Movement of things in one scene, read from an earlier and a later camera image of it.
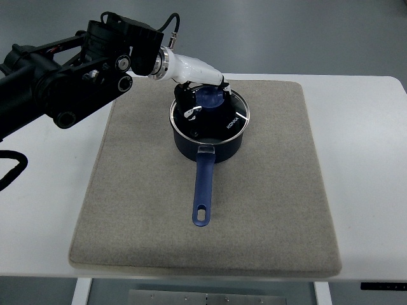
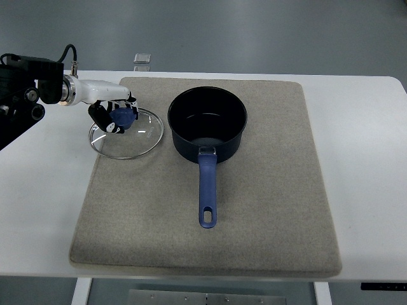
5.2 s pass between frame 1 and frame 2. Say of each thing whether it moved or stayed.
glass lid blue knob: moved
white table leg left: stayed
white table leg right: stayed
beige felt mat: stayed
